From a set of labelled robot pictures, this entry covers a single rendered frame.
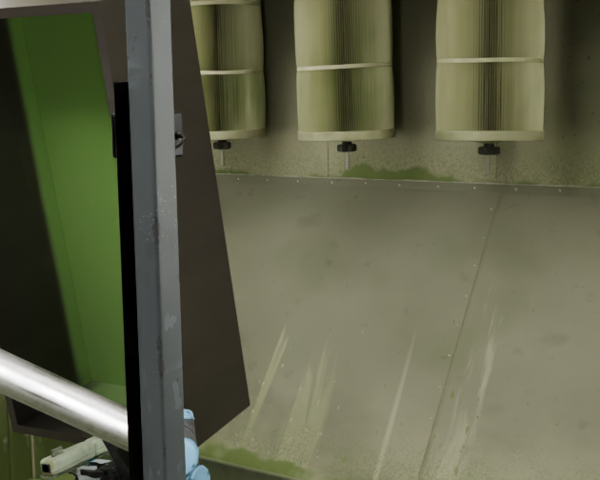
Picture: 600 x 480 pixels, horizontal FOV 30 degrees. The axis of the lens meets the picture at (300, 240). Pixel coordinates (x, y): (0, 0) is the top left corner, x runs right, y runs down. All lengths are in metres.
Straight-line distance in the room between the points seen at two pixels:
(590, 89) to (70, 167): 1.62
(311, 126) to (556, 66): 0.81
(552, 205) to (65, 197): 1.54
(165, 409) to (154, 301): 0.16
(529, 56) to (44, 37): 1.41
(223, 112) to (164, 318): 2.46
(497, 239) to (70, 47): 1.50
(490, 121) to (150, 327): 1.91
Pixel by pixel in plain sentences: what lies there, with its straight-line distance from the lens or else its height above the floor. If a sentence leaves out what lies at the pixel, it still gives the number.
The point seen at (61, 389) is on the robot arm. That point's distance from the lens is 2.50.
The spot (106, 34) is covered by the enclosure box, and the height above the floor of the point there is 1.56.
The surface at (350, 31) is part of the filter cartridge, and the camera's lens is 3.73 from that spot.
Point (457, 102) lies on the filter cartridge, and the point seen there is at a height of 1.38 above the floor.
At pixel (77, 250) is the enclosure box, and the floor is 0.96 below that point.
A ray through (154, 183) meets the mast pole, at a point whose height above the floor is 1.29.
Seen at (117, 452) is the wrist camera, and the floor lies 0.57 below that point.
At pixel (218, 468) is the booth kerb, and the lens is 3.97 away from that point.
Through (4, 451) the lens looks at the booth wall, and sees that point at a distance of 4.10.
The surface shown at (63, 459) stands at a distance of 2.83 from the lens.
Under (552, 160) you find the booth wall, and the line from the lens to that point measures 3.76.
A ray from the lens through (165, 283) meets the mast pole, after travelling 1.70.
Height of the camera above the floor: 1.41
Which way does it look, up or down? 7 degrees down
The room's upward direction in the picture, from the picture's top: 1 degrees counter-clockwise
